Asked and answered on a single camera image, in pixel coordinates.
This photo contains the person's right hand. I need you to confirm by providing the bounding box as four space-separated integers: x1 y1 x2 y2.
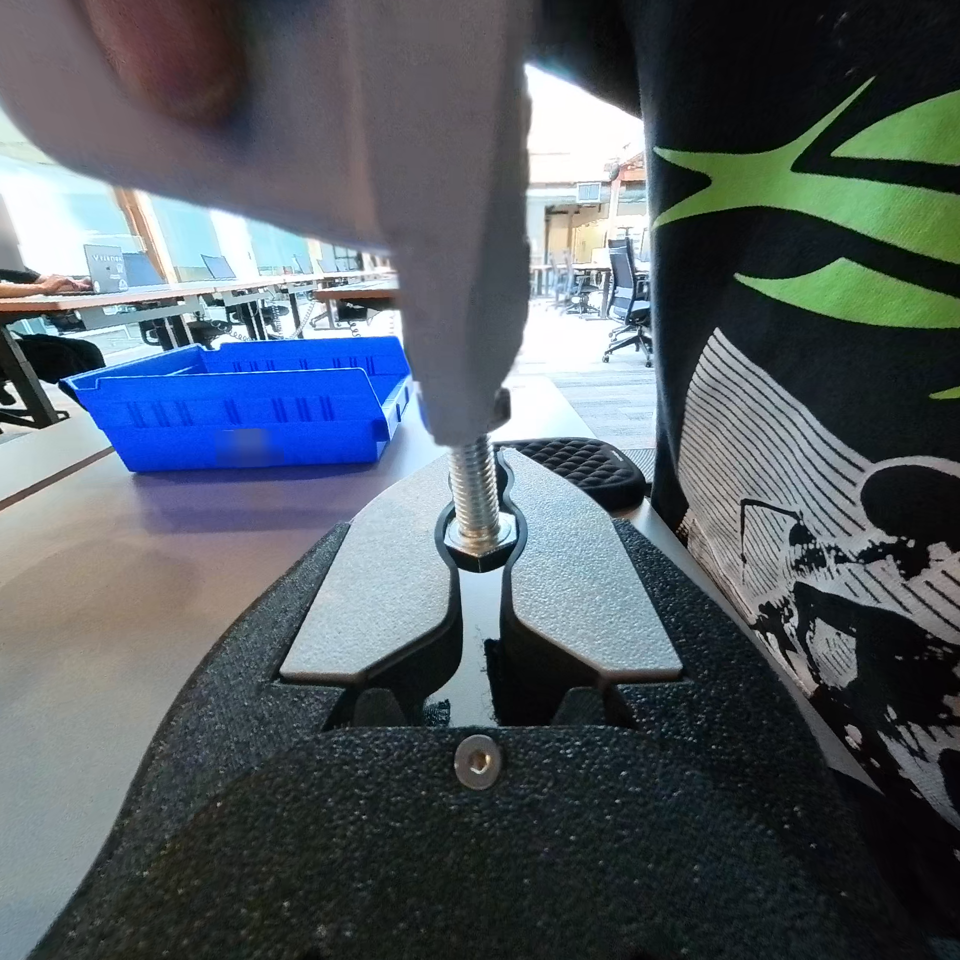
82 0 249 130

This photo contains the black printed t-shirt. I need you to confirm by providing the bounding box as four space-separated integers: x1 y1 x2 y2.
630 0 960 939

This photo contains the grey open laptop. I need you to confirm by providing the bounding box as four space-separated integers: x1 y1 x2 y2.
82 243 126 295

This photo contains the wooden top office desk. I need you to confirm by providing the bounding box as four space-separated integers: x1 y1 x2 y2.
0 283 226 425
315 281 402 331

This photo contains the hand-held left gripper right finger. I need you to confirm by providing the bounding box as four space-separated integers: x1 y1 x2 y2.
495 447 685 685

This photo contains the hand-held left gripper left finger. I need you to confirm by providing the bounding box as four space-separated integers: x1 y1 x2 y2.
279 450 481 685

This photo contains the silver hex bolt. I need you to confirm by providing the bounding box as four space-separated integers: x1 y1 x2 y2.
447 386 513 543

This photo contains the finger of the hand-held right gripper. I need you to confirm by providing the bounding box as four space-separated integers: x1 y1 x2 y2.
315 0 534 450

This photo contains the black mesh office chair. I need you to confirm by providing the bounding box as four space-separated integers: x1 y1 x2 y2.
562 258 601 316
602 238 655 369

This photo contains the wooden window frame post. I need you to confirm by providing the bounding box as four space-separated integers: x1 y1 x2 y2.
112 187 181 285

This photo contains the blue plastic bin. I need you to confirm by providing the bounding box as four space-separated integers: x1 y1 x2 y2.
58 335 415 474

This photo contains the person's right forearm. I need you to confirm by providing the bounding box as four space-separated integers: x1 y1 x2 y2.
525 0 654 125

